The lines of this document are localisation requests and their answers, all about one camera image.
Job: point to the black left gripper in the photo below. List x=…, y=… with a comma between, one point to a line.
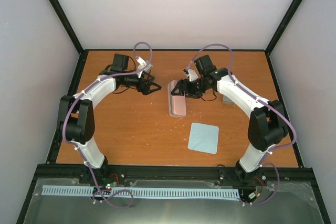
x=145, y=89

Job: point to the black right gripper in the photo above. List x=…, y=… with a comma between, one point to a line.
x=181, y=83

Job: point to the pink glasses case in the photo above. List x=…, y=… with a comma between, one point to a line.
x=177, y=104

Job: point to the grey green glasses case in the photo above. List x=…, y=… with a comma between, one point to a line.
x=227, y=100

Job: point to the light blue cleaning cloth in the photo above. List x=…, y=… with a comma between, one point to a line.
x=203, y=138

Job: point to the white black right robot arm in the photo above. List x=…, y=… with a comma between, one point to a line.
x=267, y=126

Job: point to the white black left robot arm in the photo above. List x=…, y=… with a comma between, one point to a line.
x=76, y=121

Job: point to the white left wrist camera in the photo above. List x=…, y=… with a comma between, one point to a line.
x=144, y=66

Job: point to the black cage frame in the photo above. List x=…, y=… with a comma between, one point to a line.
x=300, y=174

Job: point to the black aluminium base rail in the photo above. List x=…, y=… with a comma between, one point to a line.
x=225, y=176

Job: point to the light blue slotted cable duct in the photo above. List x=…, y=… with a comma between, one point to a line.
x=147, y=193

